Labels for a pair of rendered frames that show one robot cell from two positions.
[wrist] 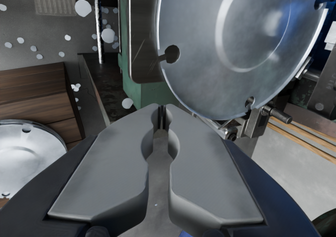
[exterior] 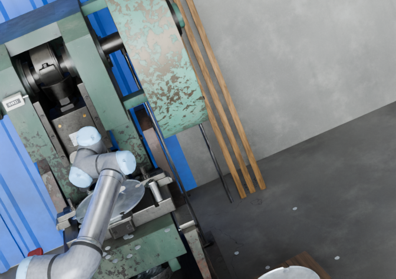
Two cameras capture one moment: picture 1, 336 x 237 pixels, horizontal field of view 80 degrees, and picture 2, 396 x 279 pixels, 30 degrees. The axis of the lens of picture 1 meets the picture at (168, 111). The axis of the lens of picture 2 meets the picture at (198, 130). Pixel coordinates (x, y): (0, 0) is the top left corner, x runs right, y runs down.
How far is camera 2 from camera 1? 2.61 m
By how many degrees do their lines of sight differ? 44
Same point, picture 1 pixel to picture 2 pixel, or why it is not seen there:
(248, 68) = (123, 194)
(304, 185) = (293, 60)
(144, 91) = (161, 228)
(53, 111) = not seen: outside the picture
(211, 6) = not seen: hidden behind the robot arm
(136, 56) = (124, 218)
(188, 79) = (129, 205)
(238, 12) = not seen: hidden behind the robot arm
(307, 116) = (157, 153)
